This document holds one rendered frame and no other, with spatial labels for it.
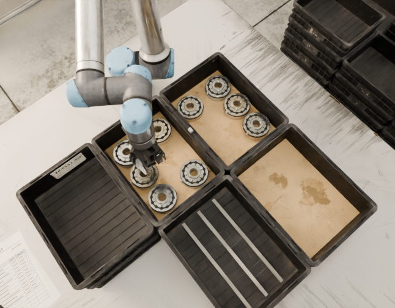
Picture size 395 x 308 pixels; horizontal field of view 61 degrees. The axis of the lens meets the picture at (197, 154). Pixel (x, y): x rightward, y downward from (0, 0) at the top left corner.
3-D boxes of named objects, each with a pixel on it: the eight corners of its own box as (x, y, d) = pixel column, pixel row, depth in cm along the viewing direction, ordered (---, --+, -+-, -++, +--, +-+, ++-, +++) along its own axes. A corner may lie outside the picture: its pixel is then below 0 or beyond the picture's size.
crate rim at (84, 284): (17, 194, 115) (13, 192, 113) (90, 143, 121) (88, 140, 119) (78, 293, 103) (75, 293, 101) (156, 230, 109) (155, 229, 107)
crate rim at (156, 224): (91, 142, 121) (88, 140, 119) (158, 96, 127) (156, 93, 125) (156, 230, 109) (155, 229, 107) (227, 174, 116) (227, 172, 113)
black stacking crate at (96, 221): (31, 200, 124) (14, 193, 113) (98, 153, 130) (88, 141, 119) (88, 291, 112) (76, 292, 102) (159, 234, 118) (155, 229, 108)
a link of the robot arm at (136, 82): (107, 64, 88) (104, 100, 84) (149, 61, 88) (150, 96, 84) (115, 82, 96) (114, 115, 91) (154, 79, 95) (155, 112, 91)
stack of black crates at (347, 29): (276, 54, 224) (291, 1, 182) (307, 30, 230) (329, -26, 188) (321, 93, 212) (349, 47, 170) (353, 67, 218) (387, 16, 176)
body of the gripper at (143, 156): (147, 174, 103) (141, 159, 92) (131, 154, 106) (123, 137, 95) (167, 159, 105) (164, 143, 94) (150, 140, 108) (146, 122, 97)
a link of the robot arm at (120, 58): (112, 64, 142) (103, 44, 129) (144, 61, 142) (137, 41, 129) (112, 89, 139) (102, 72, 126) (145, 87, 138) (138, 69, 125)
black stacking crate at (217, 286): (161, 234, 118) (156, 229, 108) (225, 183, 124) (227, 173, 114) (236, 333, 107) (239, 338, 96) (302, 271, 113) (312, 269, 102)
